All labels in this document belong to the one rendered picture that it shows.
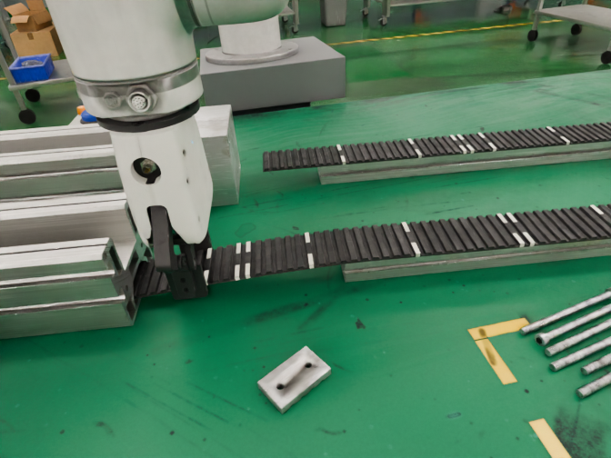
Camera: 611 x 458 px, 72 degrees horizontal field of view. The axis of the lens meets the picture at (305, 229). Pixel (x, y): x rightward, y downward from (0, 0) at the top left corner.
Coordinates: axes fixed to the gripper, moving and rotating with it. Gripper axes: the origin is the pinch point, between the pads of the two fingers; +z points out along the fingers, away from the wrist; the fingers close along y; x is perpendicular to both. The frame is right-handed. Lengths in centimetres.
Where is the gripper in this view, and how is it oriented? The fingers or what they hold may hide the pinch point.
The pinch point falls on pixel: (191, 261)
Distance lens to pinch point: 42.5
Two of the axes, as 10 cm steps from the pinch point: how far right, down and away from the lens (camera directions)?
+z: 0.5, 8.0, 6.0
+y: -0.9, -5.9, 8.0
